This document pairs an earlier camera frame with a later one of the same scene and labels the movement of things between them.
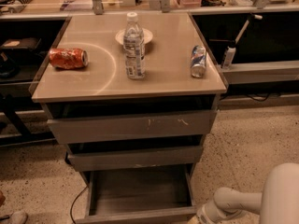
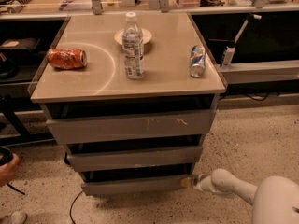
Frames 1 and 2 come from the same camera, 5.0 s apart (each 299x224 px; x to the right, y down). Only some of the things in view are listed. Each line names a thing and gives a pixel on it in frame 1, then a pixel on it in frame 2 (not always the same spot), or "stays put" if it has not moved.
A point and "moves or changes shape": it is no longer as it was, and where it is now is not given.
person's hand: [2, 198] -> [8, 170]
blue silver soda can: [198, 62] stays put
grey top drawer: [135, 126] stays put
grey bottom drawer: [145, 195] moves or changes shape
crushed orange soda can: [69, 58] stays put
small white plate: [148, 35] stays put
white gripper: [203, 214] -> [197, 181]
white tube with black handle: [231, 51] stays put
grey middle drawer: [134, 159] stays put
